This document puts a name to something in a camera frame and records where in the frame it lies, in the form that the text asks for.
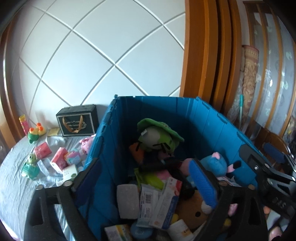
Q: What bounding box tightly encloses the pink pig plush toy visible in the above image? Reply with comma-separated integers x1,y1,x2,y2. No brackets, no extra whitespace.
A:
79,134,96,155

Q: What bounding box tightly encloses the green one-eyed monster plush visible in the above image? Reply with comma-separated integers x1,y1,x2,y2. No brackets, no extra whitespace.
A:
27,153,38,165

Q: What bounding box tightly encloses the colourful pastel tissue pack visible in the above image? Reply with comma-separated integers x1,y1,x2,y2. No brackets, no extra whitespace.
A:
65,149,82,165

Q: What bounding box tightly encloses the teal mop handle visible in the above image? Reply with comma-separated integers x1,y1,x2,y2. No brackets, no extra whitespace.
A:
239,94,244,129

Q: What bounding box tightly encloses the foot cream medicine box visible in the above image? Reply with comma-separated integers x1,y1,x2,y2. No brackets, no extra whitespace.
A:
149,177,182,230

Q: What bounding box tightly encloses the black gift bag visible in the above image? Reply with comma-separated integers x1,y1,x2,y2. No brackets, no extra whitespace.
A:
56,104,99,137

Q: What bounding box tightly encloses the white pill bottle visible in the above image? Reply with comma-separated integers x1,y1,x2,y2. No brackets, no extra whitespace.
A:
167,219,194,241

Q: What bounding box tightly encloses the yellow sponge block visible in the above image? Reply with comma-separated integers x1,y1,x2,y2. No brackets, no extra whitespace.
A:
47,128,60,137

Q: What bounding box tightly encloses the white green small box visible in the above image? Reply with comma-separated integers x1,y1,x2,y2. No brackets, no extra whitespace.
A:
63,164,79,181

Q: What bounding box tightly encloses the brown bear plush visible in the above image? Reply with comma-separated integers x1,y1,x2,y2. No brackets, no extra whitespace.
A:
176,190,213,229

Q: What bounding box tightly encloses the green yellow duck plush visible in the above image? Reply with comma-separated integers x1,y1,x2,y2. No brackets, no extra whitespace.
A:
27,123,47,144

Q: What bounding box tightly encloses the blue round plush toy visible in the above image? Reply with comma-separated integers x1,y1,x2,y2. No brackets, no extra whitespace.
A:
200,152,227,177

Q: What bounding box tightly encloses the blue folding storage crate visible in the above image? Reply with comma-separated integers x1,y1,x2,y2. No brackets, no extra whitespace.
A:
74,96,258,240

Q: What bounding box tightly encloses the pink green tissue pack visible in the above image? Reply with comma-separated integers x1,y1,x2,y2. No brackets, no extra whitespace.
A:
134,169,171,190

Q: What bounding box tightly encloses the red pink tissue pack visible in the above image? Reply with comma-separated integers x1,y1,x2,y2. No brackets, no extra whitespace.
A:
34,142,52,160

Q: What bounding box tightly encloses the light blue tablecloth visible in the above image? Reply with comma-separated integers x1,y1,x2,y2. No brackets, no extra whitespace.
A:
1,136,85,240

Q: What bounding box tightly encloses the pink yellow candy tube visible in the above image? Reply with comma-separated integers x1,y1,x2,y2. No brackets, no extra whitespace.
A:
18,114,30,136

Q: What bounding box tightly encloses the wooden chair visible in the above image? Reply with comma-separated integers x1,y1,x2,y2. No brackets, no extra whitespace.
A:
254,128,291,162

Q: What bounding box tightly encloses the white barcode sachet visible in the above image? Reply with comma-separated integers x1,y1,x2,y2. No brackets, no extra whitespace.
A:
136,184,161,228

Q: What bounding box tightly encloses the green frog hat plush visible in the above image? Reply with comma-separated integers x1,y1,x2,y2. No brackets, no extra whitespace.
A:
136,118,184,155

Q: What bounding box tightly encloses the pink tissue pack on table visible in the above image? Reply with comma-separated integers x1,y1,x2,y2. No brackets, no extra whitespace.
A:
50,147,69,174

